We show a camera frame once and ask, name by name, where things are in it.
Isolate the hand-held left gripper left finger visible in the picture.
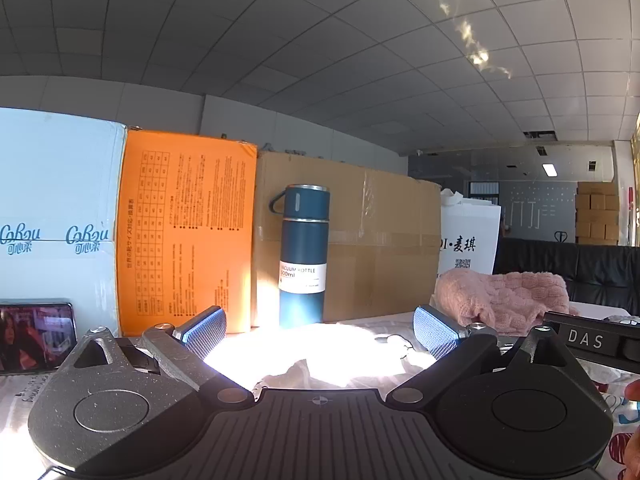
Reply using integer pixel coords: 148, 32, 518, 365
57, 306, 253, 408

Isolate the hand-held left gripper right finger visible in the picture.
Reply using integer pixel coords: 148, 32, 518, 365
385, 305, 593, 405

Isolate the pink knitted towel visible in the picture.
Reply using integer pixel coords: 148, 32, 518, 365
432, 267, 581, 338

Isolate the person's right hand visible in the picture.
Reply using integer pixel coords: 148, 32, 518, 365
625, 379, 640, 480

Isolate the black sofa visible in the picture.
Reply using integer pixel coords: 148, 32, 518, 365
495, 237, 640, 306

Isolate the white crumpled paper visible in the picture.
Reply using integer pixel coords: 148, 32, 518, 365
252, 359, 321, 391

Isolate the orange carton box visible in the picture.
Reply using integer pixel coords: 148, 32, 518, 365
116, 127, 258, 337

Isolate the brown cardboard box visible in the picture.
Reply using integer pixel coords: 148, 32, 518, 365
250, 150, 443, 328

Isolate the white paper bag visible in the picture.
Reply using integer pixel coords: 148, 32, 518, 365
436, 187, 502, 281

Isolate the stack of cardboard boxes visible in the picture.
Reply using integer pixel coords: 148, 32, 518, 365
575, 180, 621, 246

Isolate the blue vacuum bottle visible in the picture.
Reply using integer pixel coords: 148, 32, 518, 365
269, 184, 332, 330

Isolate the black smartphone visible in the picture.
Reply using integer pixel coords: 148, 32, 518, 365
0, 299, 78, 376

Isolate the light blue carton box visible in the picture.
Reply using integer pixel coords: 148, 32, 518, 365
0, 106, 128, 338

